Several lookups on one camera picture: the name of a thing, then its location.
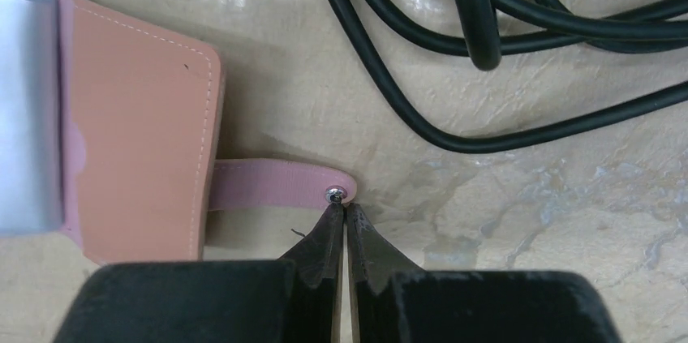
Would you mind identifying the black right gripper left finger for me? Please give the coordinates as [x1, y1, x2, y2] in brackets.
[54, 204, 344, 342]

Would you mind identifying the black cable with USB plug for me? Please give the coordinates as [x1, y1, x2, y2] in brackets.
[305, 0, 688, 155]

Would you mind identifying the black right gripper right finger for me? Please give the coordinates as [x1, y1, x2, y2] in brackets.
[346, 204, 621, 342]

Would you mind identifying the black cable with micro plug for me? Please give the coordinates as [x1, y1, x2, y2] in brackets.
[335, 0, 688, 72]

